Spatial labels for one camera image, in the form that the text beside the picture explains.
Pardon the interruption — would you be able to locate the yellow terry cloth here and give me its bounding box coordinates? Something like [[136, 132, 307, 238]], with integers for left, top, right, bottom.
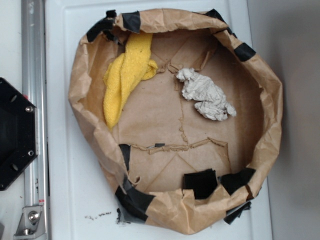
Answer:
[[103, 32, 158, 130]]

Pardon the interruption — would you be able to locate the brown paper bag bin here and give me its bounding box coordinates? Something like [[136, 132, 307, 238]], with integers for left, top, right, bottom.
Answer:
[[68, 8, 283, 235]]

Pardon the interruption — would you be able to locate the crumpled white paper towel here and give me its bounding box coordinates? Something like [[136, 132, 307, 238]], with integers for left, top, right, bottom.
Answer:
[[176, 68, 237, 121]]

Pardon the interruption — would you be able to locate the white tray board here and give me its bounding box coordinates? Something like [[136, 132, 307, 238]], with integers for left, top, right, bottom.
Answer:
[[44, 0, 273, 240]]

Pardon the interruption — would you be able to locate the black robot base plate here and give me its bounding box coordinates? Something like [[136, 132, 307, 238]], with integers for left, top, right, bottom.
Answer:
[[0, 78, 38, 191]]

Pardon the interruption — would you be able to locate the metal corner bracket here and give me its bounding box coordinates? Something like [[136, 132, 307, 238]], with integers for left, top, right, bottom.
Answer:
[[13, 206, 47, 240]]

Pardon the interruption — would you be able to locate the aluminium extrusion rail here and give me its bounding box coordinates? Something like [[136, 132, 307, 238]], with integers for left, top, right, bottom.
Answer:
[[21, 0, 52, 240]]

